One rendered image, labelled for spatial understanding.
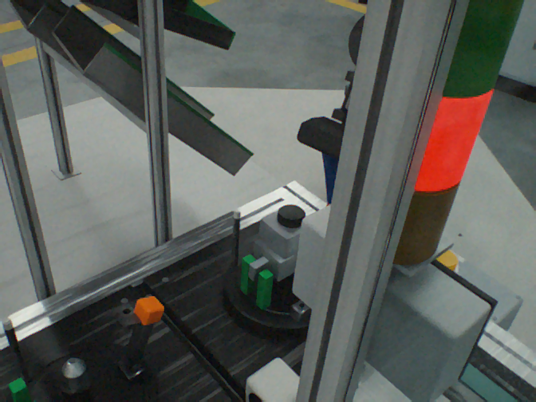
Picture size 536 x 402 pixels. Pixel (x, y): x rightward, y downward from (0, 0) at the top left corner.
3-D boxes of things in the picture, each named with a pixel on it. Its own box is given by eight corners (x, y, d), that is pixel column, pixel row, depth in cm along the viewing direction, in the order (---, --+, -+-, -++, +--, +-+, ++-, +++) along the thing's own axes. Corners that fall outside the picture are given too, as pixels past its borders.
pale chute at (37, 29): (147, 97, 99) (163, 78, 99) (177, 132, 91) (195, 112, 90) (3, -4, 78) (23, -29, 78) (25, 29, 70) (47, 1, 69)
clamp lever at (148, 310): (133, 356, 56) (154, 294, 53) (143, 369, 54) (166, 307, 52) (101, 365, 53) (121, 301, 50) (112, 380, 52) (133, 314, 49)
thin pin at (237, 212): (234, 262, 68) (238, 206, 63) (238, 265, 68) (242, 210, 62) (230, 264, 68) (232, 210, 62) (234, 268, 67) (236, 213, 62)
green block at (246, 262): (247, 285, 65) (250, 253, 62) (254, 290, 64) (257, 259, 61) (239, 289, 64) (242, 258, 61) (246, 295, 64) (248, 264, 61)
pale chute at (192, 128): (196, 134, 91) (214, 113, 90) (234, 177, 82) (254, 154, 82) (50, 32, 70) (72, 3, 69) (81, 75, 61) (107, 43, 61)
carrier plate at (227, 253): (285, 215, 82) (287, 204, 81) (418, 317, 68) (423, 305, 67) (143, 289, 69) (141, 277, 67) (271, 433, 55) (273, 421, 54)
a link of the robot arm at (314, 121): (321, 57, 51) (381, 80, 49) (385, 64, 67) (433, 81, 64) (292, 140, 54) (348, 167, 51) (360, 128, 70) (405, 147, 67)
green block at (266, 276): (263, 299, 64) (266, 267, 60) (270, 305, 63) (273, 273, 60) (255, 304, 63) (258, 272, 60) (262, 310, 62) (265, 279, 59)
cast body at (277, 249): (293, 238, 67) (299, 191, 63) (319, 258, 64) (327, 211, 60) (238, 268, 62) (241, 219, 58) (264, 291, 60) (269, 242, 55)
